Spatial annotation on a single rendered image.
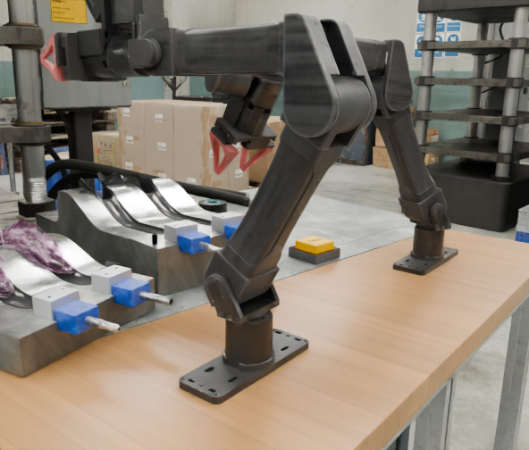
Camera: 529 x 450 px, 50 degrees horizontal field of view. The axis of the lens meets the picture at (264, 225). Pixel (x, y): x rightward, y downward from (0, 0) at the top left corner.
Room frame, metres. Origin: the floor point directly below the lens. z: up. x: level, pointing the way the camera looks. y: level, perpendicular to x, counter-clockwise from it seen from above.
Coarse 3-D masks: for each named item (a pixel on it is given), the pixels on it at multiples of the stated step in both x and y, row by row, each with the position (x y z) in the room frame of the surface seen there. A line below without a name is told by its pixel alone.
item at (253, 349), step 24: (264, 312) 0.69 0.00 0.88; (240, 336) 0.67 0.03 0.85; (264, 336) 0.67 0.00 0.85; (288, 336) 0.77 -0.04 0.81; (216, 360) 0.69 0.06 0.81; (240, 360) 0.67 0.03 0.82; (264, 360) 0.67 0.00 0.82; (288, 360) 0.71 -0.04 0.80; (192, 384) 0.63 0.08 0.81; (216, 384) 0.63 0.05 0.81; (240, 384) 0.63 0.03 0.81
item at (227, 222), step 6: (216, 216) 1.05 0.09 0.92; (222, 216) 1.05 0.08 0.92; (228, 216) 1.05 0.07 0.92; (234, 216) 1.05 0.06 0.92; (240, 216) 1.07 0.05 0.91; (216, 222) 1.05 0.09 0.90; (222, 222) 1.04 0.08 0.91; (228, 222) 1.04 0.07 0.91; (234, 222) 1.05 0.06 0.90; (216, 228) 1.05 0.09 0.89; (222, 228) 1.04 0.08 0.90; (228, 228) 1.03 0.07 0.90; (234, 228) 1.02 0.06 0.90; (228, 234) 1.03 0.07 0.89
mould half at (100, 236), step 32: (64, 192) 1.17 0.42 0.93; (128, 192) 1.22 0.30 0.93; (64, 224) 1.17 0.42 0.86; (96, 224) 1.08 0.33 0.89; (160, 224) 1.11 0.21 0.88; (96, 256) 1.08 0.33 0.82; (128, 256) 0.99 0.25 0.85; (160, 256) 0.93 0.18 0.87; (192, 256) 0.98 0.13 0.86; (160, 288) 0.93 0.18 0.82
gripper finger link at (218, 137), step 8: (216, 128) 1.02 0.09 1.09; (216, 136) 1.00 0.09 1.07; (224, 136) 1.01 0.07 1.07; (216, 144) 1.02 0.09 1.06; (224, 144) 0.99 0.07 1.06; (216, 152) 1.03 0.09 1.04; (224, 152) 0.99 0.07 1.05; (232, 152) 0.98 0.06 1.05; (216, 160) 1.03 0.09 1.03; (224, 160) 1.00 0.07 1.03; (216, 168) 1.03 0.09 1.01; (224, 168) 1.02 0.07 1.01
